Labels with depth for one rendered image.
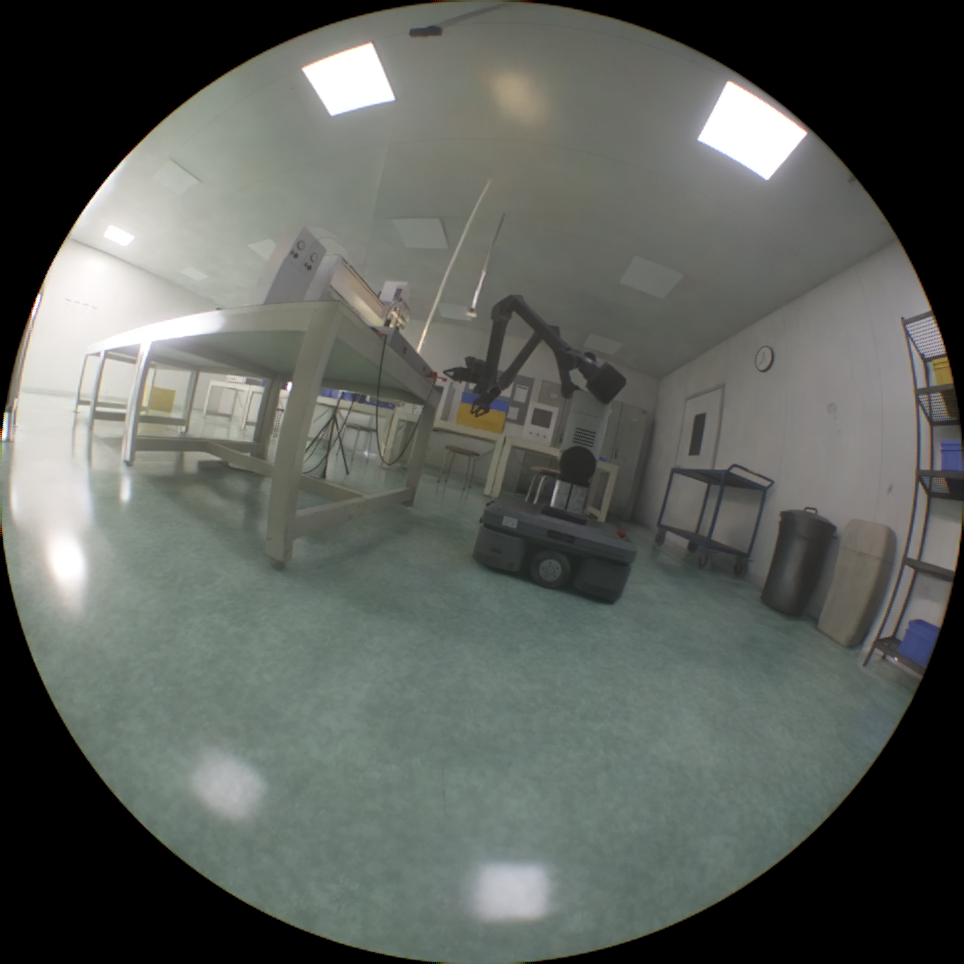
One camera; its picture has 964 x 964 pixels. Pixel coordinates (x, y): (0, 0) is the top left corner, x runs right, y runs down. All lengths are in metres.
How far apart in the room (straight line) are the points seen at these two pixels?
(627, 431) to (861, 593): 4.38
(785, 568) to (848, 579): 0.48
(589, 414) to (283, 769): 1.39
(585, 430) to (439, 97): 2.51
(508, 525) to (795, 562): 1.87
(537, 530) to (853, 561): 1.90
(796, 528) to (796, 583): 0.35
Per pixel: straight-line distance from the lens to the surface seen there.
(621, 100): 2.51
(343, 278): 1.67
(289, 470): 0.84
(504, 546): 1.19
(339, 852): 0.44
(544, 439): 3.82
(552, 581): 1.22
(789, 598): 2.34
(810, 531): 2.29
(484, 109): 2.69
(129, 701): 0.60
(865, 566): 2.17
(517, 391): 5.56
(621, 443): 5.32
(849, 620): 2.21
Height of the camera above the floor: 0.43
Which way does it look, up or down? 4 degrees down
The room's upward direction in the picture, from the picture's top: 14 degrees clockwise
